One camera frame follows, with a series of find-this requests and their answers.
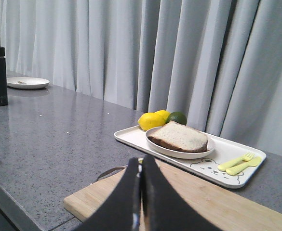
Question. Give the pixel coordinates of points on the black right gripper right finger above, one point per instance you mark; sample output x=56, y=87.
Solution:
x=164, y=209

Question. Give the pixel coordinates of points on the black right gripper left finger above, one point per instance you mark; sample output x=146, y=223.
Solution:
x=121, y=210

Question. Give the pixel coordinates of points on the white round plate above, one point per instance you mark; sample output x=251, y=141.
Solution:
x=177, y=154

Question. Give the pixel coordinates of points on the white bread slice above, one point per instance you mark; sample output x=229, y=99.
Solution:
x=181, y=138

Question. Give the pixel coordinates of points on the white rectangular bear tray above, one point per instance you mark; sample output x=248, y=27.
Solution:
x=205, y=167

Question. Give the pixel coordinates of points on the wooden cutting board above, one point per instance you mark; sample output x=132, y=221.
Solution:
x=225, y=209

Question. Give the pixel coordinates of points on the whole yellow lemon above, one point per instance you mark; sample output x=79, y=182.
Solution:
x=151, y=120

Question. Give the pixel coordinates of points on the green lime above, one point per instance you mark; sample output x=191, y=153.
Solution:
x=177, y=117

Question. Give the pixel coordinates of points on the grey curtain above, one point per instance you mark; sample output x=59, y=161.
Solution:
x=218, y=61

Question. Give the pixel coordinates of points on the small white plate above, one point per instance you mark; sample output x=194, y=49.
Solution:
x=28, y=83

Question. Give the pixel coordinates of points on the metal cutting board handle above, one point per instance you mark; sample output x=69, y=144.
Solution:
x=110, y=171

